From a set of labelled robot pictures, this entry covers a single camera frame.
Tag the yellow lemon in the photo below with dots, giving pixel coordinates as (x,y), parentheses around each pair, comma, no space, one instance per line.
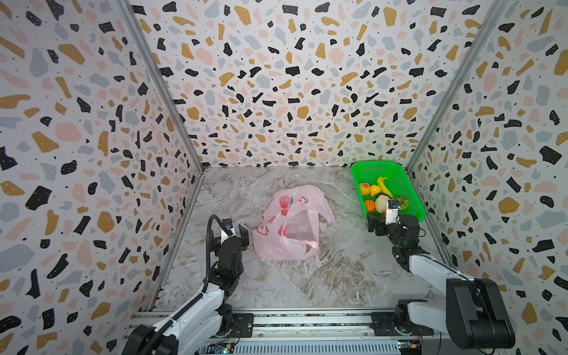
(375,190)

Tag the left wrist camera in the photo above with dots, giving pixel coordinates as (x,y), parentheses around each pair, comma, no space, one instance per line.
(228,230)

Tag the green lime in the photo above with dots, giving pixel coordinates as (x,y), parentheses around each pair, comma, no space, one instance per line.
(404,203)

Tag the small circuit board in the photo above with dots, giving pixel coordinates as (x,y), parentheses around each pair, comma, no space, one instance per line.
(410,347)
(221,348)

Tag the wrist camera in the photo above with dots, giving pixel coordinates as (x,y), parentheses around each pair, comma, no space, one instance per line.
(392,212)
(228,230)

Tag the pink plastic bag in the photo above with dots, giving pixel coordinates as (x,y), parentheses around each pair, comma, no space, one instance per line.
(290,228)

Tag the small orange tangerine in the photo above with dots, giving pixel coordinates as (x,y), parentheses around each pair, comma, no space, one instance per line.
(370,206)

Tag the small circuit board left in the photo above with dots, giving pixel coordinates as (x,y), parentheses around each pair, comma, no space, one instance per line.
(221,348)

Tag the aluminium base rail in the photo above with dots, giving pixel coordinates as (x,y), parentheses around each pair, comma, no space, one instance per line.
(316,323)

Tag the yellow banana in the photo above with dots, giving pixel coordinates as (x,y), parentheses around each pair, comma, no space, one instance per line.
(383,187)

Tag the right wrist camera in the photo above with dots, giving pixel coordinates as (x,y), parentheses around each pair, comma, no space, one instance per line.
(392,212)

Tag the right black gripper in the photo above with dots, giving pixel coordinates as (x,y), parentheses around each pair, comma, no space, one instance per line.
(381,225)

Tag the yellow red peach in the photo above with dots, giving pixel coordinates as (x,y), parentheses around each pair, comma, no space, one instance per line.
(365,189)

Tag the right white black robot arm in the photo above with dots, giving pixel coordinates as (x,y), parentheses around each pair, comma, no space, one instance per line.
(473,316)

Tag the small circuit board right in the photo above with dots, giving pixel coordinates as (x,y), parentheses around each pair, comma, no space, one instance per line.
(410,347)

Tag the pale yellow pear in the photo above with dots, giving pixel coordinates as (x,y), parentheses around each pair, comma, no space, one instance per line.
(381,203)

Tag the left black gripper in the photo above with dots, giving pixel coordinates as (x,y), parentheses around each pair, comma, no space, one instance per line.
(242,234)

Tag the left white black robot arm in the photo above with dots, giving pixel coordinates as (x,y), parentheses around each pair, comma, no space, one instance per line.
(206,314)

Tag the green plastic basket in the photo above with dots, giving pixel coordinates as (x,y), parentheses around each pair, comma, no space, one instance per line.
(397,182)

